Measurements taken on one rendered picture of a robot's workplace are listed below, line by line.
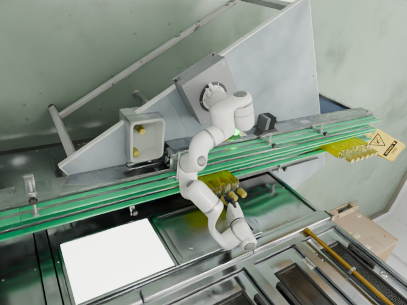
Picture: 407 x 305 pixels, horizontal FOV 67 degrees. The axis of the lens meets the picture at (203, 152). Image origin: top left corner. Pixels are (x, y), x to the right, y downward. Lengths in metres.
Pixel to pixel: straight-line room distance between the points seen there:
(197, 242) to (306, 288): 0.52
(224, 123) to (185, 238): 0.60
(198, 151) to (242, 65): 0.74
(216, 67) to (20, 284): 1.23
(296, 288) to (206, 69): 1.07
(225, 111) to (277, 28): 0.78
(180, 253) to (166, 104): 0.72
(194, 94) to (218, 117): 0.32
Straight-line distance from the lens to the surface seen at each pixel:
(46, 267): 1.49
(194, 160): 1.15
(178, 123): 1.65
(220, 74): 1.53
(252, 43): 1.75
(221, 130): 1.24
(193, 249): 1.46
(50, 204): 1.47
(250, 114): 1.30
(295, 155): 2.17
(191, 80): 1.46
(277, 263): 1.57
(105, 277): 1.37
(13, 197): 1.52
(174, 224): 1.56
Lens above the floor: 2.04
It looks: 44 degrees down
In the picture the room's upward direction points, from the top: 134 degrees clockwise
